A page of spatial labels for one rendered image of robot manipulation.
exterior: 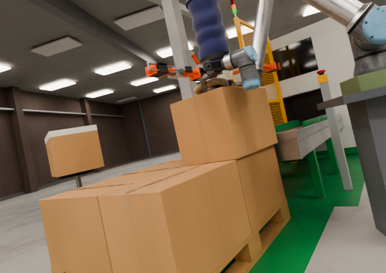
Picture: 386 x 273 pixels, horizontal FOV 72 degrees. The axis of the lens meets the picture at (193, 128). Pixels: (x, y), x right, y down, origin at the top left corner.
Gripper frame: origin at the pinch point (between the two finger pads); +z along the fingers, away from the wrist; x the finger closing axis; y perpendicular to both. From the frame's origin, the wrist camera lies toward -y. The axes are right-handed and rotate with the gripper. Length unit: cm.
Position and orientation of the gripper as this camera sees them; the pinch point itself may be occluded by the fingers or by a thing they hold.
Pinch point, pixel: (196, 74)
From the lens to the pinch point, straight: 160.8
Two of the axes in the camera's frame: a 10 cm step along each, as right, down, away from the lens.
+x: -2.1, -9.8, 0.4
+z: -7.8, 1.9, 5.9
